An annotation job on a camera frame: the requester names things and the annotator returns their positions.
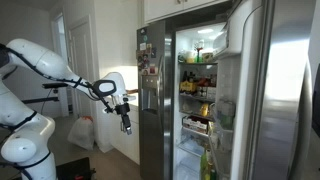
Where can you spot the stainless steel freezer door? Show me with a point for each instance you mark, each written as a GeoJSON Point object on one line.
{"type": "Point", "coordinates": [151, 140]}

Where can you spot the stainless steel fridge door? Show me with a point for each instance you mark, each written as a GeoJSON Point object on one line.
{"type": "Point", "coordinates": [283, 100]}

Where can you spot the white food box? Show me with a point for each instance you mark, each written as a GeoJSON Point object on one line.
{"type": "Point", "coordinates": [211, 93]}

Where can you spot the yellow squeeze bottle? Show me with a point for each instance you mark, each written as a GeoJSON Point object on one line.
{"type": "Point", "coordinates": [204, 110]}

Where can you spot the clear jar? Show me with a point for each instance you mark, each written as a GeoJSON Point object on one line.
{"type": "Point", "coordinates": [225, 115]}

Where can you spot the yellow food tub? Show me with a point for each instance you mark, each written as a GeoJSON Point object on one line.
{"type": "Point", "coordinates": [190, 60]}

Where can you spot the white base kitchen cabinet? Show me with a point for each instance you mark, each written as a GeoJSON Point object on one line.
{"type": "Point", "coordinates": [128, 143]}

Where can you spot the clear crisper drawer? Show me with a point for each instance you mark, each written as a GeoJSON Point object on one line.
{"type": "Point", "coordinates": [191, 147]}

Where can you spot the black tripod stand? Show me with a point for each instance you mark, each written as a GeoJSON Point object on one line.
{"type": "Point", "coordinates": [55, 85]}

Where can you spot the red and white fridge magnet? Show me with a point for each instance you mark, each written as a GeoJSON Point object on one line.
{"type": "Point", "coordinates": [152, 69]}

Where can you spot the photo collage fridge magnet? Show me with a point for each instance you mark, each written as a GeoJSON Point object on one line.
{"type": "Point", "coordinates": [143, 60]}

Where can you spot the green glass bottle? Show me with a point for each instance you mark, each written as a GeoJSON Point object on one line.
{"type": "Point", "coordinates": [203, 166]}

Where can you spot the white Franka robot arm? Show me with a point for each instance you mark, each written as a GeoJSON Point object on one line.
{"type": "Point", "coordinates": [43, 61]}

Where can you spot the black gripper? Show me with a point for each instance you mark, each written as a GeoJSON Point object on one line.
{"type": "Point", "coordinates": [125, 118]}

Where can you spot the beige round food tub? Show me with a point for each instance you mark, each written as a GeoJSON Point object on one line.
{"type": "Point", "coordinates": [207, 57]}

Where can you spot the white panelled room door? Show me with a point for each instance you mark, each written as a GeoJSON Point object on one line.
{"type": "Point", "coordinates": [81, 50]}

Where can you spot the white plastic trash bag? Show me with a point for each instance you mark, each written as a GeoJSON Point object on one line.
{"type": "Point", "coordinates": [81, 133]}

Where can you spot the white wall kitchen cabinet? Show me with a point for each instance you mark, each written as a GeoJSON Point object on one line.
{"type": "Point", "coordinates": [160, 8]}

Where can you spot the yellow carton box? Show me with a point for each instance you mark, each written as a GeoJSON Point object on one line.
{"type": "Point", "coordinates": [188, 87]}

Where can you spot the dark glass bottle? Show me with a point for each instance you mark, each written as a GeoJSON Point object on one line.
{"type": "Point", "coordinates": [185, 76]}

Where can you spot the black case with red latch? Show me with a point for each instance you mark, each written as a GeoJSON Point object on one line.
{"type": "Point", "coordinates": [71, 168]}

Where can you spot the red and white carton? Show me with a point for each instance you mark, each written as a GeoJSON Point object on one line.
{"type": "Point", "coordinates": [195, 125]}

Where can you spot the white note fridge magnet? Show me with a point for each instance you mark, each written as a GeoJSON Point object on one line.
{"type": "Point", "coordinates": [142, 46]}

